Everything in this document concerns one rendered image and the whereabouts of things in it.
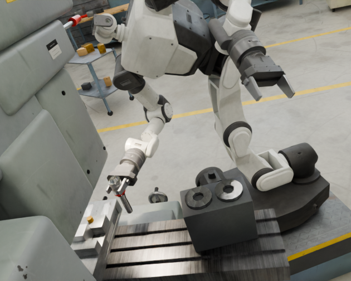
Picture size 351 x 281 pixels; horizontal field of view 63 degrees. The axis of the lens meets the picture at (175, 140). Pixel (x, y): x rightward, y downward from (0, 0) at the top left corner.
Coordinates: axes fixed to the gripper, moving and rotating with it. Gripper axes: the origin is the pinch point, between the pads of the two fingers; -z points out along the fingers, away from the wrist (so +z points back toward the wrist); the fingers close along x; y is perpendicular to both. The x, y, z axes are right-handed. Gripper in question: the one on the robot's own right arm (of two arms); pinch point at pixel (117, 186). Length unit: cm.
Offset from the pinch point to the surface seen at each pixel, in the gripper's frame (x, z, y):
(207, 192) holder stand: 35.6, -0.8, -0.5
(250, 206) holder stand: 49.0, -2.6, 2.8
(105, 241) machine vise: -3.3, -14.6, 13.7
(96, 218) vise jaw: -8.0, -9.2, 8.4
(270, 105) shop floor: 34, 245, 115
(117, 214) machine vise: -7.4, 0.0, 17.0
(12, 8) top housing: 14, -17, -65
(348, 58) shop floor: 127, 354, 116
